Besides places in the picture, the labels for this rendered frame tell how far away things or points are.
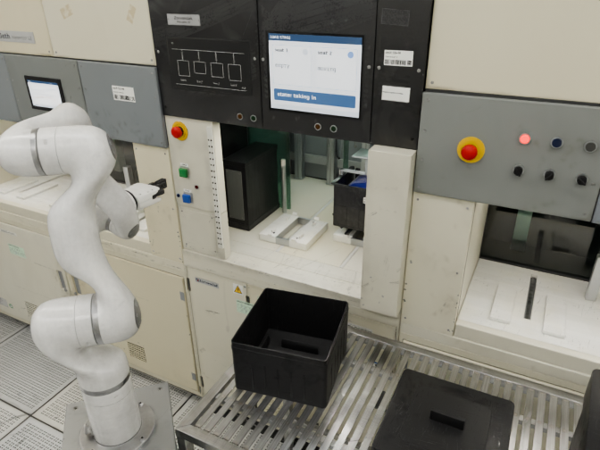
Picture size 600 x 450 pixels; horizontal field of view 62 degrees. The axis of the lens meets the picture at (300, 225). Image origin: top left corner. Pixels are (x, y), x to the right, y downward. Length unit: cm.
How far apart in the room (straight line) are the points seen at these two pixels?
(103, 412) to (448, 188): 104
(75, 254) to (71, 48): 105
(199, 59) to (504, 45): 88
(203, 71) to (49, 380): 186
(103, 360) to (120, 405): 13
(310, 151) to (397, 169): 124
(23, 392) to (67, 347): 168
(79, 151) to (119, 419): 67
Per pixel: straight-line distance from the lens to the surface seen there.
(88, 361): 129
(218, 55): 161
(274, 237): 197
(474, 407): 139
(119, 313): 119
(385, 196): 141
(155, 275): 218
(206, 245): 192
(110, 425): 140
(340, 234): 198
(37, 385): 293
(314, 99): 146
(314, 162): 256
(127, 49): 185
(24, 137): 115
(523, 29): 131
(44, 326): 123
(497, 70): 132
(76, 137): 112
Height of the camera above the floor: 184
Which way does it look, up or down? 27 degrees down
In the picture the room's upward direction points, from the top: 1 degrees counter-clockwise
